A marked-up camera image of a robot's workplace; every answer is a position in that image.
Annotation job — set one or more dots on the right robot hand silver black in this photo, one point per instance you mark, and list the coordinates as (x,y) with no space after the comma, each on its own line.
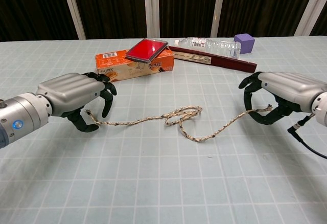
(291,87)

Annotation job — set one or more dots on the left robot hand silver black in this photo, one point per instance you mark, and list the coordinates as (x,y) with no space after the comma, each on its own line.
(69,88)

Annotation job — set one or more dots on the orange cardboard snack box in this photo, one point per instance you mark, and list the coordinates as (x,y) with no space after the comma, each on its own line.
(112,60)

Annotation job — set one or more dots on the purple foam cube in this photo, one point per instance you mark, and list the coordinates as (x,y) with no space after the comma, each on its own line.
(245,43)

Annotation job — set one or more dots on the dark red folded fan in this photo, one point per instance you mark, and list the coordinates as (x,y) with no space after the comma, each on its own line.
(230,63)

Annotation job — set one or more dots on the red flat ink pad case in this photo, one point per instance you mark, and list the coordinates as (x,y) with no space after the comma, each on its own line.
(145,49)

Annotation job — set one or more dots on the clear plastic water bottle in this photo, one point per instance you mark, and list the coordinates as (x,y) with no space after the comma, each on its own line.
(212,46)

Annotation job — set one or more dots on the light blue grid tablecloth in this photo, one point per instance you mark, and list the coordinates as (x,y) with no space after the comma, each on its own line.
(153,170)

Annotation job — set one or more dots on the white frame post with foot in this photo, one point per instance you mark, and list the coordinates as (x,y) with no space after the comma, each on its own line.
(219,6)

